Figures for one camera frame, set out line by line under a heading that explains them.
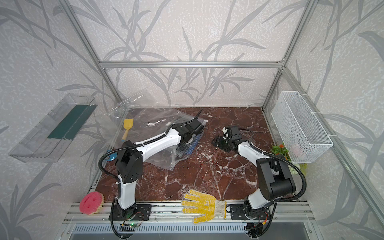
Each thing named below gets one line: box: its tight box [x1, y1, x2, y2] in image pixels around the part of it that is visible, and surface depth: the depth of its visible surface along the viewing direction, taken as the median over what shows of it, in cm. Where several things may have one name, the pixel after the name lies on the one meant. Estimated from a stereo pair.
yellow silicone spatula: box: [121, 118, 134, 143], surface depth 110 cm
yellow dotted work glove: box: [181, 189, 227, 224], surface depth 77 cm
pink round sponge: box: [79, 191, 105, 215], surface depth 75 cm
